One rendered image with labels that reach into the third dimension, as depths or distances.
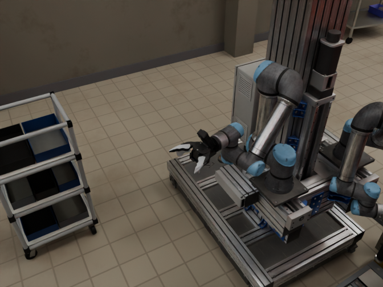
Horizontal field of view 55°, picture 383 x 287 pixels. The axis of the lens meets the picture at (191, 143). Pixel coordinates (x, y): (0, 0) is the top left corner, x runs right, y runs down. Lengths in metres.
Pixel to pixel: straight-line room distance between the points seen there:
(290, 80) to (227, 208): 1.28
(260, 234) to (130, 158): 1.45
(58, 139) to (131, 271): 0.99
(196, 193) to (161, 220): 0.36
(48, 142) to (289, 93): 1.51
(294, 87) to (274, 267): 1.20
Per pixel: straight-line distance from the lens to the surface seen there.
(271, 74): 1.66
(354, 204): 1.99
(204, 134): 1.46
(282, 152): 1.85
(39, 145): 2.44
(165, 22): 4.73
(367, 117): 1.76
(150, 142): 3.57
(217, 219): 2.57
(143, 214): 2.92
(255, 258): 2.41
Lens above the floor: 2.21
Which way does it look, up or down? 39 degrees down
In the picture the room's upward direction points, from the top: straight up
